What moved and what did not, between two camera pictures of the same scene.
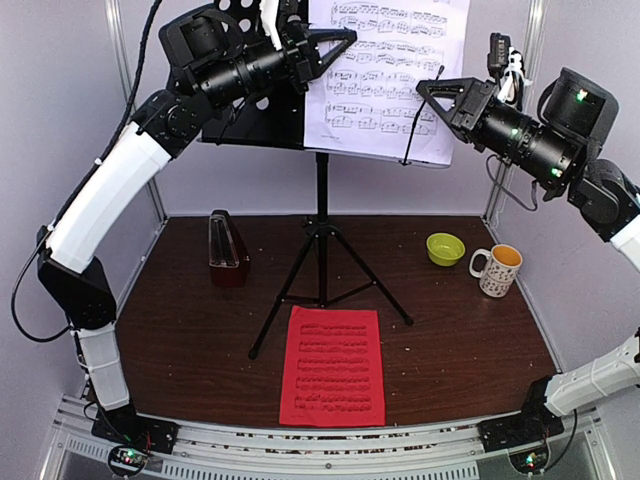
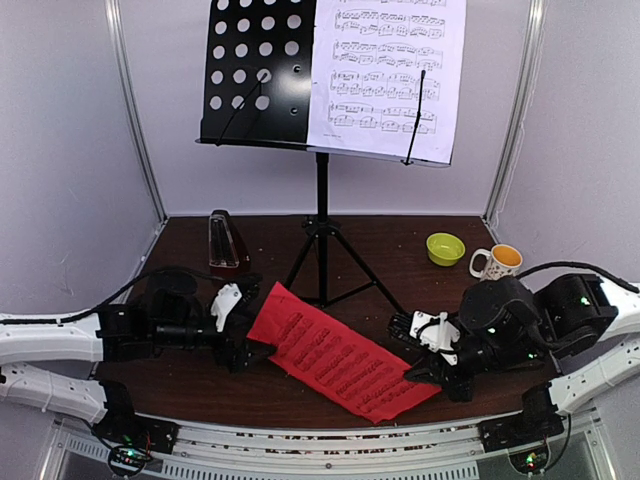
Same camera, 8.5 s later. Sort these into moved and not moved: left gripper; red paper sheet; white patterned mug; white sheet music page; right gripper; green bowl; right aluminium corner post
Moved: right gripper; left gripper; red paper sheet
Not moved: right aluminium corner post; white sheet music page; white patterned mug; green bowl
